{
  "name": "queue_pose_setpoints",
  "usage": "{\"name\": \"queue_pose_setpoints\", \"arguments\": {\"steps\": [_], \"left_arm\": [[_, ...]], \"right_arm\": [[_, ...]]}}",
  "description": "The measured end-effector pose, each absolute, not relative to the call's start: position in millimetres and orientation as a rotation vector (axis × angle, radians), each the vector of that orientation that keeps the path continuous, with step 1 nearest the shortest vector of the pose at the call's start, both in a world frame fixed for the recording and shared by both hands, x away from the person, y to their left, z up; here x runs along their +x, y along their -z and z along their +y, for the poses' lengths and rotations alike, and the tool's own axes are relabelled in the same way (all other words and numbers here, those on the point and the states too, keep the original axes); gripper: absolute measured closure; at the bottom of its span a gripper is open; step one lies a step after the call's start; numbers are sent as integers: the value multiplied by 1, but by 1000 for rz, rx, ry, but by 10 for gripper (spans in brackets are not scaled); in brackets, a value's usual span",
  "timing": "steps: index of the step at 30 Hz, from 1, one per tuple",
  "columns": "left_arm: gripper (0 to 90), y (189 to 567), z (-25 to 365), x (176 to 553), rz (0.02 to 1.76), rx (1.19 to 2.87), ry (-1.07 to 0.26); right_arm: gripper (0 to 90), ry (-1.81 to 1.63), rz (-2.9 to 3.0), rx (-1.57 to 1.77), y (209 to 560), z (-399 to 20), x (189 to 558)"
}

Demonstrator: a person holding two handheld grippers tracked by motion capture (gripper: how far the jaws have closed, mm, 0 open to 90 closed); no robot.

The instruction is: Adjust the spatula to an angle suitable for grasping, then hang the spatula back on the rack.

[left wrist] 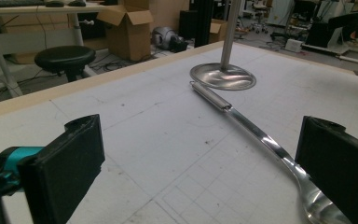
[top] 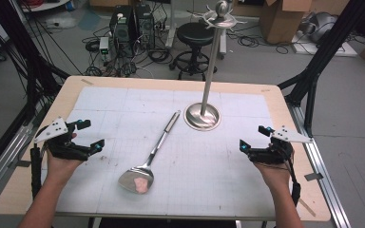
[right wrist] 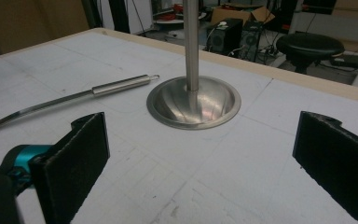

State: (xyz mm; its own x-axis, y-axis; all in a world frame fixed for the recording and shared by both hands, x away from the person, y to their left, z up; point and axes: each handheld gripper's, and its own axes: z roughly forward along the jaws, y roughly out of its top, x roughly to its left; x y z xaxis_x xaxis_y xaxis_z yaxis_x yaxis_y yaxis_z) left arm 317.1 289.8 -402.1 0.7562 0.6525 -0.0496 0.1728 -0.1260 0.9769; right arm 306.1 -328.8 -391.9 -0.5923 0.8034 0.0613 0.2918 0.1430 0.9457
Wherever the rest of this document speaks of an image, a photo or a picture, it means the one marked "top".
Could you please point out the metal utensil stand with hooks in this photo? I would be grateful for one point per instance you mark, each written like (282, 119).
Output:
(209, 79)

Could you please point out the wooden table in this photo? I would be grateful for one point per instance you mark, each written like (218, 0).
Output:
(297, 104)

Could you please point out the grey tape strip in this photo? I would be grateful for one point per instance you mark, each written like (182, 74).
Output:
(313, 176)

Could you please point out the small silver box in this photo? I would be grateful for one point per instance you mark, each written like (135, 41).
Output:
(104, 45)

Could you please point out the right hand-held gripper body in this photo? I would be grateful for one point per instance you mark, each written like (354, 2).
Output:
(277, 150)

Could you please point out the person's right hand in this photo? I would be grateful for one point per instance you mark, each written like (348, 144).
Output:
(274, 175)

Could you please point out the black computer tower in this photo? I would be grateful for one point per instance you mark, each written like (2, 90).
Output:
(122, 28)
(145, 25)

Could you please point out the large cardboard box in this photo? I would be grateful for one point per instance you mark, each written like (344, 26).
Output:
(285, 22)

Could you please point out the metal spatula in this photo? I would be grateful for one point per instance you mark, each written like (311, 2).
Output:
(159, 144)

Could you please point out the black metal frame strut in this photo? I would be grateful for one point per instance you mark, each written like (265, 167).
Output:
(22, 57)
(323, 53)

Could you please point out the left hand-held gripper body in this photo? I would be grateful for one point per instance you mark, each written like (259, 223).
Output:
(60, 144)

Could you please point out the person's left hand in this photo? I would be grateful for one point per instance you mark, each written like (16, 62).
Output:
(61, 167)

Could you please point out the pink soft piece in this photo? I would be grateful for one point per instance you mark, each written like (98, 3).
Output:
(140, 185)

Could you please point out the grey round appliance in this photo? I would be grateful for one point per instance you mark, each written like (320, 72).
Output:
(321, 25)

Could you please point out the white stand leg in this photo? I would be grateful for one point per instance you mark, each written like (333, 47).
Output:
(171, 28)

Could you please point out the aluminium rail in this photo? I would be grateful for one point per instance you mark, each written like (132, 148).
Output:
(3, 167)
(321, 177)

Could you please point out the white grid mat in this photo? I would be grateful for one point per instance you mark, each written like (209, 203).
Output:
(202, 164)

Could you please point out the black round stool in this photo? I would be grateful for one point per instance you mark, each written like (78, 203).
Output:
(195, 34)

